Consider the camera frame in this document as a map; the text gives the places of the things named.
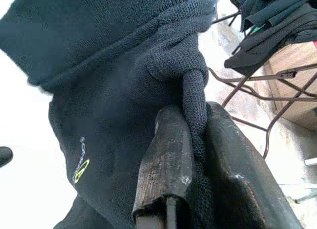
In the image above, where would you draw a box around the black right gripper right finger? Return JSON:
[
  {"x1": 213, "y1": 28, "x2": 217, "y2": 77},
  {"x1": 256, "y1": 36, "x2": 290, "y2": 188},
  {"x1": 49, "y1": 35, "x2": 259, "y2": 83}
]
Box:
[{"x1": 205, "y1": 101, "x2": 304, "y2": 229}]

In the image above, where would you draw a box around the black garment with green print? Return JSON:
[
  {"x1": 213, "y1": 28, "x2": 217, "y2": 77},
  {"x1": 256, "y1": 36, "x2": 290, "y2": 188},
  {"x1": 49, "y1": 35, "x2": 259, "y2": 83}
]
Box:
[{"x1": 0, "y1": 0, "x2": 216, "y2": 229}]

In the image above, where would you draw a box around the marble pattern table red edge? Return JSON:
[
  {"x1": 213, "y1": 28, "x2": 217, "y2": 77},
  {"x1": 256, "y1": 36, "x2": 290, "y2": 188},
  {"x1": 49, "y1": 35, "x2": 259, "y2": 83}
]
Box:
[{"x1": 208, "y1": 11, "x2": 317, "y2": 160}]

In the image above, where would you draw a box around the black shirt with red trim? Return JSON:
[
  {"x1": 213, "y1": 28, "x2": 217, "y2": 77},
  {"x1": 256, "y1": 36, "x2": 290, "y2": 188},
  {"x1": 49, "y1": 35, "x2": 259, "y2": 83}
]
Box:
[{"x1": 224, "y1": 0, "x2": 317, "y2": 76}]

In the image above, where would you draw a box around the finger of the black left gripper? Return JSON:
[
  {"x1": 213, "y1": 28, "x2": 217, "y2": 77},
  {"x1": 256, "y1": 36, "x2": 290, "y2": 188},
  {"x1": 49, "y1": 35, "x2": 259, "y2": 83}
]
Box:
[{"x1": 0, "y1": 146, "x2": 14, "y2": 168}]

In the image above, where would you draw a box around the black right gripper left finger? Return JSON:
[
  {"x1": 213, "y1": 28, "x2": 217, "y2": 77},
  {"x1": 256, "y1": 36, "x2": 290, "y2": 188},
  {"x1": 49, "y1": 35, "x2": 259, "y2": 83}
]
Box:
[{"x1": 132, "y1": 107, "x2": 194, "y2": 229}]

